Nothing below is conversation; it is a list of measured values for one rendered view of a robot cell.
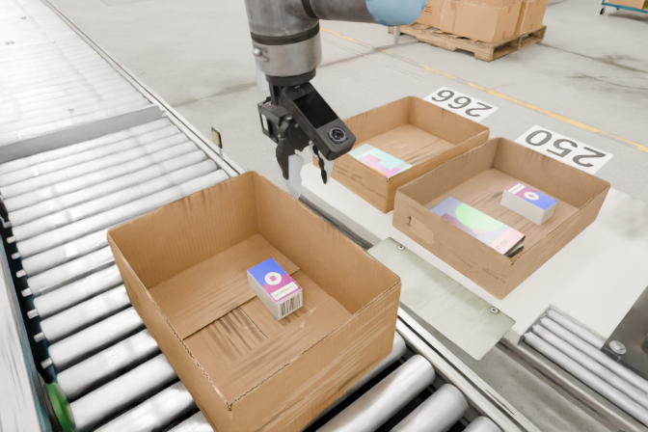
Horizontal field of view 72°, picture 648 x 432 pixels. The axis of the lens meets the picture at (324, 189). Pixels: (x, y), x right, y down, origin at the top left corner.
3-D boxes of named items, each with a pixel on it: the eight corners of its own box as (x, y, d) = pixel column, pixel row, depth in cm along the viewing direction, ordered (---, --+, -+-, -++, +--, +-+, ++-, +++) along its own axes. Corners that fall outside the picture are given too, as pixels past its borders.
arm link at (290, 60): (334, 30, 57) (270, 53, 53) (336, 67, 60) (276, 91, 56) (294, 15, 63) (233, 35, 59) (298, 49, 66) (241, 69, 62)
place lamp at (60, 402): (83, 438, 60) (66, 410, 56) (72, 444, 60) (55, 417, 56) (70, 398, 65) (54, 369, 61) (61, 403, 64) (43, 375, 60)
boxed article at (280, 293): (273, 274, 88) (271, 256, 85) (303, 306, 81) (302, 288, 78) (248, 286, 85) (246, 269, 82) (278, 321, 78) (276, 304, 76)
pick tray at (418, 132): (484, 161, 123) (492, 128, 117) (384, 215, 104) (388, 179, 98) (408, 123, 141) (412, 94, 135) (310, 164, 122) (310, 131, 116)
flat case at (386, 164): (365, 148, 125) (365, 143, 124) (420, 175, 114) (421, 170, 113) (330, 165, 118) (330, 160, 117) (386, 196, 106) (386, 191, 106)
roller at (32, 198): (204, 157, 134) (202, 143, 131) (5, 225, 108) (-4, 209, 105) (197, 150, 137) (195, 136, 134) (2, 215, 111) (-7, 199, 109)
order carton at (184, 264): (394, 351, 74) (406, 279, 64) (243, 479, 58) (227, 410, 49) (260, 232, 98) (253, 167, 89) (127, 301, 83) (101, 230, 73)
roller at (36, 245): (235, 187, 121) (233, 172, 119) (18, 272, 96) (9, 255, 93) (227, 178, 125) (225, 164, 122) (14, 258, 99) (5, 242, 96)
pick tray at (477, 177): (597, 219, 102) (613, 183, 96) (500, 302, 83) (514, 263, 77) (490, 167, 120) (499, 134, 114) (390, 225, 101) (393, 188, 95)
